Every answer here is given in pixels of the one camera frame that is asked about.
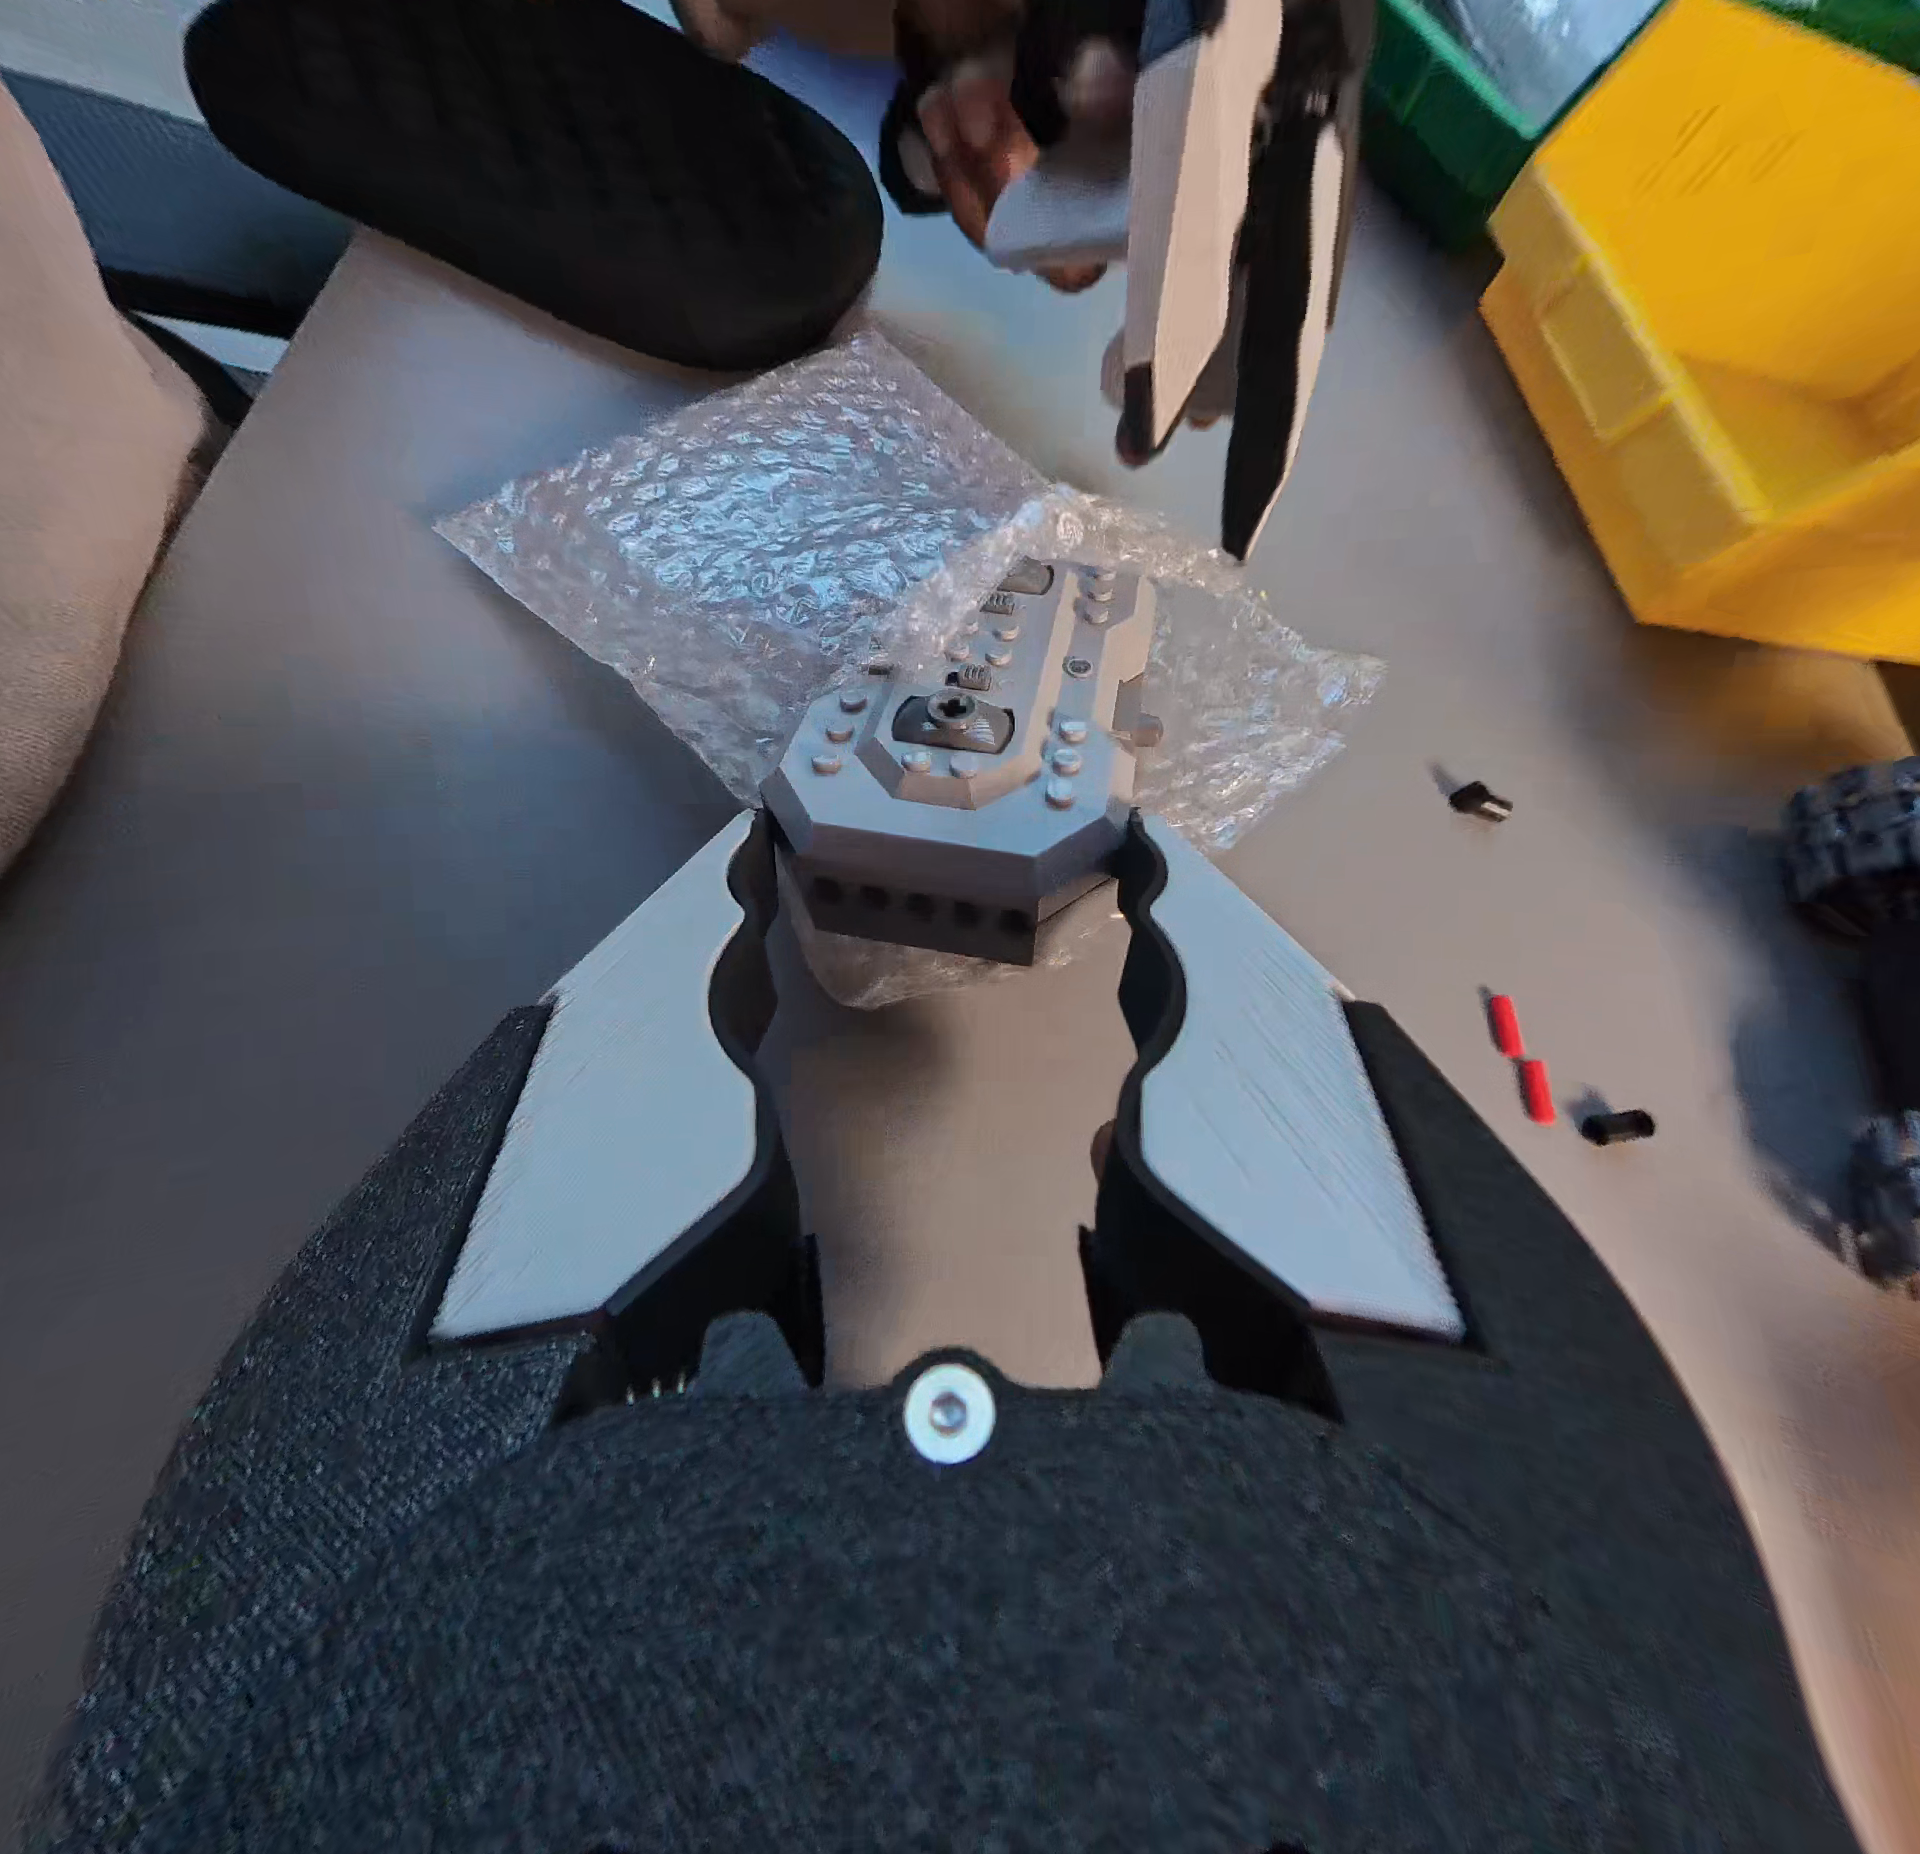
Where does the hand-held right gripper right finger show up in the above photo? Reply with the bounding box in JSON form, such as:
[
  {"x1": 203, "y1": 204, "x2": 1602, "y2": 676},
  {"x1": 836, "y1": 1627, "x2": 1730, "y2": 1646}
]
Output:
[{"x1": 1094, "y1": 809, "x2": 1469, "y2": 1338}]

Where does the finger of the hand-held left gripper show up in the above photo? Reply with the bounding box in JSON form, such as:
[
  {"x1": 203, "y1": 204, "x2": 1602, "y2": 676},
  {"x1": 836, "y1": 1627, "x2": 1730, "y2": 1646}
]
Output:
[
  {"x1": 1116, "y1": 0, "x2": 1284, "y2": 468},
  {"x1": 1217, "y1": 128, "x2": 1352, "y2": 563}
]

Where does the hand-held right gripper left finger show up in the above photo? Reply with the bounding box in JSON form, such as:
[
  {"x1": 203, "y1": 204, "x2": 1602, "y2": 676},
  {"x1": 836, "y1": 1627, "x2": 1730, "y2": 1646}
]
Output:
[{"x1": 426, "y1": 809, "x2": 789, "y2": 1346}]

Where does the grey brick remote control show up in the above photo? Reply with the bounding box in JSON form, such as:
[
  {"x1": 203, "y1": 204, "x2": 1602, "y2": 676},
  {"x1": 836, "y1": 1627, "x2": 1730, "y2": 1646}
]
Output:
[{"x1": 757, "y1": 557, "x2": 1163, "y2": 972}]

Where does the clear bubble wrap bag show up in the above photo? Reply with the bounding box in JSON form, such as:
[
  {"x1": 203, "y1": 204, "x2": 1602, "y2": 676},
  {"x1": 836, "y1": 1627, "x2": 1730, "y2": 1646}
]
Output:
[{"x1": 435, "y1": 330, "x2": 1385, "y2": 1009}]

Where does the person's left hand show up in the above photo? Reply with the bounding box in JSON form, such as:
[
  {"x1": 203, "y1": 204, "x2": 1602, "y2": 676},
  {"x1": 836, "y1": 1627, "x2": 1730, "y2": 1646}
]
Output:
[{"x1": 885, "y1": 0, "x2": 1052, "y2": 243}]

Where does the green storage bin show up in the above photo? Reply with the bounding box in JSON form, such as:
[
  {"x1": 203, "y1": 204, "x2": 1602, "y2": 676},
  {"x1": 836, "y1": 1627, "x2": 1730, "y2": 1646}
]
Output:
[{"x1": 1357, "y1": 0, "x2": 1920, "y2": 252}]

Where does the yellow storage bin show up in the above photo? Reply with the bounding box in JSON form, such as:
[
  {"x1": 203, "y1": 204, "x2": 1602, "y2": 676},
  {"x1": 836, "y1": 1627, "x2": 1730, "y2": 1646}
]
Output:
[{"x1": 1482, "y1": 0, "x2": 1920, "y2": 667}]

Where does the yellow tracked toy robot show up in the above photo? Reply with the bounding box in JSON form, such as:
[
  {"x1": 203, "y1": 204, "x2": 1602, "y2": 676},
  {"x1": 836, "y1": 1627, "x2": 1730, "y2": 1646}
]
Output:
[{"x1": 1777, "y1": 758, "x2": 1920, "y2": 1293}]

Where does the grey office chair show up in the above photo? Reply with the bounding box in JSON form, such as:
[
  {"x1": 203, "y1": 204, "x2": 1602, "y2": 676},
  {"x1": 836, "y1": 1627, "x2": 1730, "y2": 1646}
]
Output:
[{"x1": 0, "y1": 68, "x2": 352, "y2": 387}]

